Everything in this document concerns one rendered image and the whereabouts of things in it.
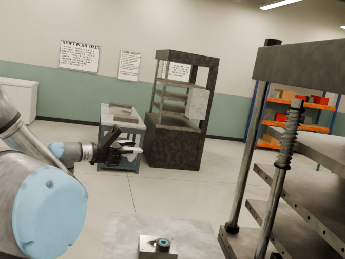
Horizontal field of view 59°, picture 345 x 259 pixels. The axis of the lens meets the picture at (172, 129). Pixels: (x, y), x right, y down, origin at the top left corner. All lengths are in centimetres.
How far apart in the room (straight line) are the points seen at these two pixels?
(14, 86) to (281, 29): 681
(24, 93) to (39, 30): 160
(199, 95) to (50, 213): 476
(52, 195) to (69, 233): 7
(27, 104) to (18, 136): 631
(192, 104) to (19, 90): 383
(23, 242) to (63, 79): 756
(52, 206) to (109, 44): 750
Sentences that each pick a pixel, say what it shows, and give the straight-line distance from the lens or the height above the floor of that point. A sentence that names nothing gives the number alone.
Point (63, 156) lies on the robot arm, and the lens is 115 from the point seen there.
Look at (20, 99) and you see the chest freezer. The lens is 729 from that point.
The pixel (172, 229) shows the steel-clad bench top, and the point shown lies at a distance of 204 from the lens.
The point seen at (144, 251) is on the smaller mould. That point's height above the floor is 87.
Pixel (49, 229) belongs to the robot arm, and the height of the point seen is 157.
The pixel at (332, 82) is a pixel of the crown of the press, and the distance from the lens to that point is 129.
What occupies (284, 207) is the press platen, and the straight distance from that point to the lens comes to 217.
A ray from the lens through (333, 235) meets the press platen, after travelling 137.
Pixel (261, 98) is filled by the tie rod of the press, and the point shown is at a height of 170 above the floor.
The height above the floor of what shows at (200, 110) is 116.
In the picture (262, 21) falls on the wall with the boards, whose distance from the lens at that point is 900.
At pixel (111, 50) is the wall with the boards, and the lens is 788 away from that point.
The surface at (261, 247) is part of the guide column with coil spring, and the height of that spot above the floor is 94.
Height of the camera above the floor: 181
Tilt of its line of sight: 12 degrees down
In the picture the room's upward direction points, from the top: 10 degrees clockwise
